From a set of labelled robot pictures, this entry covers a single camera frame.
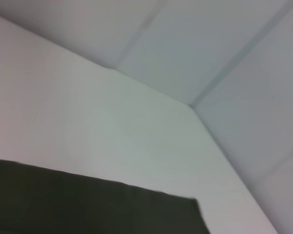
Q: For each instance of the dark green FREE print t-shirt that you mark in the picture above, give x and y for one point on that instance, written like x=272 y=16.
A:
x=88 y=204

